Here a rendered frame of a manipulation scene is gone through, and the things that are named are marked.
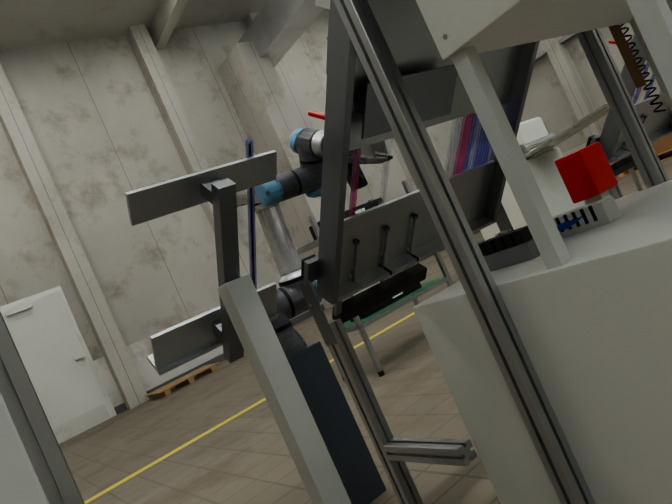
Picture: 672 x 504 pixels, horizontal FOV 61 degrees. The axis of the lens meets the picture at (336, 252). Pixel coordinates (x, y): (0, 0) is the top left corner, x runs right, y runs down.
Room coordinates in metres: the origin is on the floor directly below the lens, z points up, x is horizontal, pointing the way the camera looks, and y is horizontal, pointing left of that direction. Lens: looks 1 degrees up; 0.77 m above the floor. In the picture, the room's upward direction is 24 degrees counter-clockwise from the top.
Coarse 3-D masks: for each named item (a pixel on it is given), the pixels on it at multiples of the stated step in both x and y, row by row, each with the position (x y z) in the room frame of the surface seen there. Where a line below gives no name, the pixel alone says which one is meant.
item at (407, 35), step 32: (384, 0) 1.14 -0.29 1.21; (384, 32) 1.18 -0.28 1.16; (416, 32) 1.24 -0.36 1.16; (416, 64) 1.29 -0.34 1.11; (448, 64) 1.37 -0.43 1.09; (512, 64) 1.55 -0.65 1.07; (416, 96) 1.28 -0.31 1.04; (448, 96) 1.36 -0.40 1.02; (352, 128) 1.24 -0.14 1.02; (384, 128) 1.26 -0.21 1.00
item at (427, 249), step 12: (480, 228) 1.77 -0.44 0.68; (432, 240) 1.69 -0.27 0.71; (420, 252) 1.63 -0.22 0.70; (432, 252) 1.64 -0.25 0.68; (384, 264) 1.57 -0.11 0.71; (396, 264) 1.57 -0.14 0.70; (408, 264) 1.58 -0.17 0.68; (360, 276) 1.51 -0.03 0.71; (372, 276) 1.52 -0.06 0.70; (384, 276) 1.53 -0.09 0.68; (348, 288) 1.46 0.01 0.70; (360, 288) 1.49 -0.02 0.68
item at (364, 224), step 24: (480, 168) 1.69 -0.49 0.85; (456, 192) 1.66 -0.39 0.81; (480, 192) 1.75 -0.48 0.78; (360, 216) 1.40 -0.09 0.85; (384, 216) 1.47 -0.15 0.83; (408, 216) 1.55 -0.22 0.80; (480, 216) 1.83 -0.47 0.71; (360, 240) 1.45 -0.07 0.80; (408, 240) 1.60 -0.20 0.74; (360, 264) 1.50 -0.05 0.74
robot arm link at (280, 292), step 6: (276, 288) 1.96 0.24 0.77; (282, 288) 1.97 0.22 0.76; (276, 294) 1.94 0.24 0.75; (282, 294) 1.95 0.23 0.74; (288, 294) 1.95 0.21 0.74; (276, 300) 1.92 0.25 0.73; (282, 300) 1.93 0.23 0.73; (288, 300) 1.94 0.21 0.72; (276, 306) 1.92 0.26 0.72; (282, 306) 1.93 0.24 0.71; (288, 306) 1.94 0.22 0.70; (276, 312) 1.91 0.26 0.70; (282, 312) 1.93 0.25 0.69; (288, 312) 1.94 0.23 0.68; (294, 312) 1.96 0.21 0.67; (282, 318) 1.92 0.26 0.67; (288, 318) 1.95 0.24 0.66; (276, 324) 1.90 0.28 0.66; (282, 324) 1.91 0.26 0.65
